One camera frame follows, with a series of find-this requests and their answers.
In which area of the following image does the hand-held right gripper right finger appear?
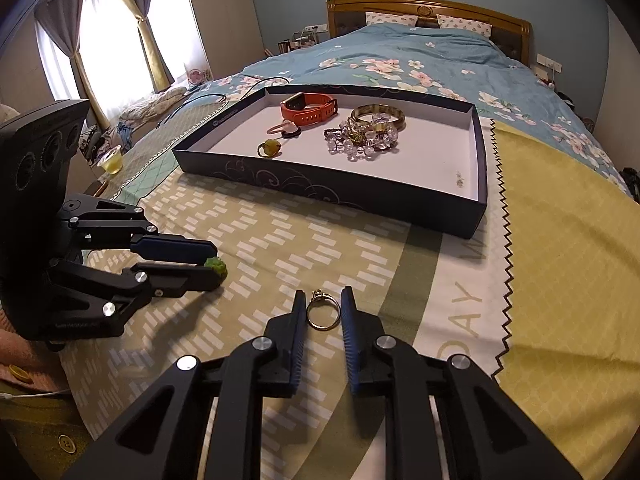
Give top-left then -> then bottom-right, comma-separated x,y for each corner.
340,286 -> 583,480

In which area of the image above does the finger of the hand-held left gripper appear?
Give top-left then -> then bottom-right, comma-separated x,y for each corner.
117,261 -> 224,302
56,192 -> 218,264

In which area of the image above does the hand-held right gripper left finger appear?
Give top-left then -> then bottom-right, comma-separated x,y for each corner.
62,289 -> 307,480

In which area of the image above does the gold ring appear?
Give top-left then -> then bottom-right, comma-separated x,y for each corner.
306,289 -> 341,331

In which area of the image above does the dark blue box tray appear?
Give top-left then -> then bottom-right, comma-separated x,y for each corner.
171,85 -> 488,240

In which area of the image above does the person's left forearm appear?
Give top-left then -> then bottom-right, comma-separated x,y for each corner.
0,310 -> 68,397

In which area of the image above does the plastic cup with yellow drink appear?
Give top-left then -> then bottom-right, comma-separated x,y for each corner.
97,144 -> 124,176

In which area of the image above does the pile of clothes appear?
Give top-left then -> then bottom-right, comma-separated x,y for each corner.
80,119 -> 136,162

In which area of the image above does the white quilt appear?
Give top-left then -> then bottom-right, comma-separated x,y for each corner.
120,85 -> 188,122

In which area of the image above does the white sheer curtain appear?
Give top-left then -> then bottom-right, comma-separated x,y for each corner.
47,0 -> 211,117

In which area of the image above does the grey and gold curtain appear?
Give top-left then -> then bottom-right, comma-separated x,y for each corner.
102,0 -> 177,92
34,0 -> 112,133

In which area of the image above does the orange smart watch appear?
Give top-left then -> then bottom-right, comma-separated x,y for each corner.
280,92 -> 338,126

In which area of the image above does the olive green cardigan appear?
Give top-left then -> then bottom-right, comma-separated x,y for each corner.
0,390 -> 96,480

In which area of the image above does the green yellow patterned cloth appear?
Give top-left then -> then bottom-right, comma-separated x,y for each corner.
60,75 -> 640,480

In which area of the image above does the tortoiseshell bangle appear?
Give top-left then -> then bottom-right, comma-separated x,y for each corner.
348,104 -> 407,133

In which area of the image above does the bed with floral blue duvet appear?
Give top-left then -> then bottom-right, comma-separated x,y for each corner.
220,22 -> 640,196

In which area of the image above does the white patterned pillow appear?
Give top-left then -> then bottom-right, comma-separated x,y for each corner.
437,14 -> 493,37
365,11 -> 418,27

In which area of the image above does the wooden bed headboard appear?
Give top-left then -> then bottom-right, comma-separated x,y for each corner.
326,0 -> 532,63

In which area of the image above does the black cable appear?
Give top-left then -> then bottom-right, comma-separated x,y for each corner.
157,75 -> 293,128

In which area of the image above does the pink heart hair tie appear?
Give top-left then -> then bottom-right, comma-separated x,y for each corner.
266,120 -> 302,139

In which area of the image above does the clear crystal bead bracelet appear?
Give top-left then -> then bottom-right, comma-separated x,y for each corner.
327,117 -> 401,162

